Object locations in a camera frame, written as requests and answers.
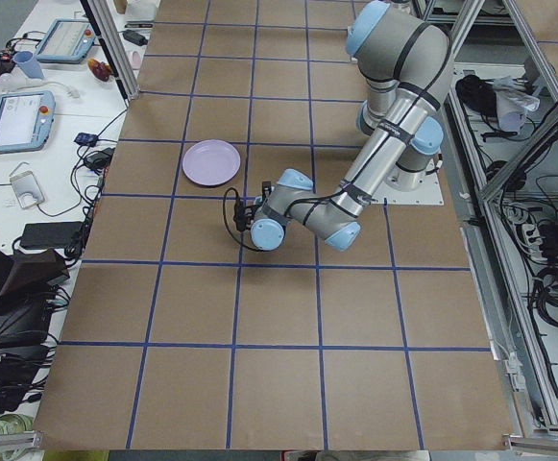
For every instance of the pink cup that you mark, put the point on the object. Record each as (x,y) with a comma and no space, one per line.
(134,59)

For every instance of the light blue plastic cup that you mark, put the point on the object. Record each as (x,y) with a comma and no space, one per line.
(28,64)

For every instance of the black power adapter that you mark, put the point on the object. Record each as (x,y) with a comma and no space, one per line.
(98,160)

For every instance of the lilac round plate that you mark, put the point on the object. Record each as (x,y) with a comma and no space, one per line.
(211,162)

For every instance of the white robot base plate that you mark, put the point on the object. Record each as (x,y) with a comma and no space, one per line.
(406,186)

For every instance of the small blue device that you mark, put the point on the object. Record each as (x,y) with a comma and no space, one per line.
(86,139)

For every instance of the red brown bowl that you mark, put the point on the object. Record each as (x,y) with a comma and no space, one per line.
(99,69)

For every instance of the blue teach pendant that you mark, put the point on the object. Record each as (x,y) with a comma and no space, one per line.
(67,41)
(25,120)

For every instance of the white power strip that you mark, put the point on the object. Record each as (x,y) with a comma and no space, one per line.
(531,241)

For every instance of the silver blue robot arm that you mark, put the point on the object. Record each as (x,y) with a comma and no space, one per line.
(390,46)

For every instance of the green plates stack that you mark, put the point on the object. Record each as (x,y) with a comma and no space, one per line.
(11,424)

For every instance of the lower blue teach pendant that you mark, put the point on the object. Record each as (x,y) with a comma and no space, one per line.
(25,120)

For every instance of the aluminium side frame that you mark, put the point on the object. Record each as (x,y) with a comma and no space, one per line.
(510,207)

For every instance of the crumpled clear plastic bag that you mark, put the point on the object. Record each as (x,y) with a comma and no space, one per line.
(513,105)

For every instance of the upper blue teach pendant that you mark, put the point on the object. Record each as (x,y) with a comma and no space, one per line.
(67,41)

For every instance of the black cloth bundle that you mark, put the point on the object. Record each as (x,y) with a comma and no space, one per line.
(477,95)

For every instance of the black flat device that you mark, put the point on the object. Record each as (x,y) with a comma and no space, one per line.
(37,236)

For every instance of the aluminium frame post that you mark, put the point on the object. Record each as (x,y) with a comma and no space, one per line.
(101,21)

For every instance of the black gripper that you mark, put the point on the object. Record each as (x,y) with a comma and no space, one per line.
(255,204)

